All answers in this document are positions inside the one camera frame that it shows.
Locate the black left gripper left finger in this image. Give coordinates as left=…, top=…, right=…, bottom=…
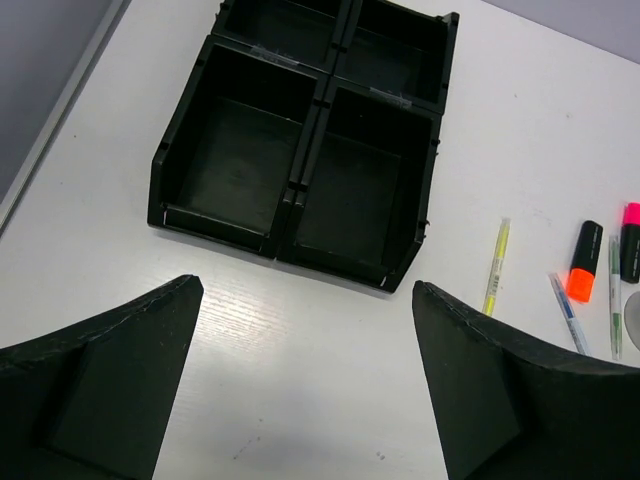
left=1, top=275, right=204, bottom=479

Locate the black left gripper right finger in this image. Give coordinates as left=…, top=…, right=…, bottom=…
left=412, top=281, right=639, bottom=479

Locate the clear jar of paper clips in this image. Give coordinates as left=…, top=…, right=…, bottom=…
left=624, top=291, right=640, bottom=348

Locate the blue thin pen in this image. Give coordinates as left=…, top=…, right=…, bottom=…
left=549, top=273, right=591, bottom=356

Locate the yellow thin pen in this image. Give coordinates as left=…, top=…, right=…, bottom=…
left=482, top=218, right=511, bottom=316

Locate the orange cap black highlighter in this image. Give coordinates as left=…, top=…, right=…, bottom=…
left=566, top=220, right=603, bottom=303

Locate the green thin pen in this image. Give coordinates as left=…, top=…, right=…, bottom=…
left=608, top=235, right=623, bottom=361

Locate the pink cap black highlighter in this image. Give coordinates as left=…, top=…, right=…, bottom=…
left=620, top=202, right=640, bottom=284

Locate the black four-compartment organizer tray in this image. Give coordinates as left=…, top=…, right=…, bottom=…
left=147, top=1, right=460, bottom=292

